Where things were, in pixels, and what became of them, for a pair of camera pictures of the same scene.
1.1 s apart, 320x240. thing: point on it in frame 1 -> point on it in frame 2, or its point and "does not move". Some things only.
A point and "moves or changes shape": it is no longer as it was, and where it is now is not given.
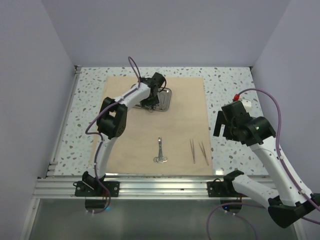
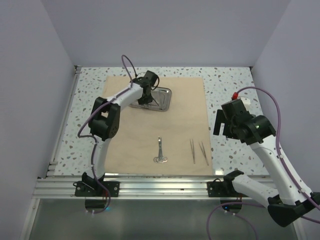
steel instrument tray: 164,97 does not move
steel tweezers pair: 204,152 does not move
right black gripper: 220,121 does not move
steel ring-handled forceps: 151,109 moves or changes shape
